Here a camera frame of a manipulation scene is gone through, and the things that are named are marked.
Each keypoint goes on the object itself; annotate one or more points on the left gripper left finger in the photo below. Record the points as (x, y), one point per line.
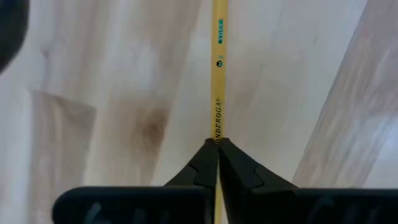
(140, 205)

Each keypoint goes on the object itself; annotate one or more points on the white globe lamp black base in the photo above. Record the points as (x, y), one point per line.
(11, 28)

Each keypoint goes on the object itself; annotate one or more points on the yellow wooden pencil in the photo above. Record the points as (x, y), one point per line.
(219, 77)

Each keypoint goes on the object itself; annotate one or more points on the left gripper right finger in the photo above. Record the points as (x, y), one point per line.
(295, 207)

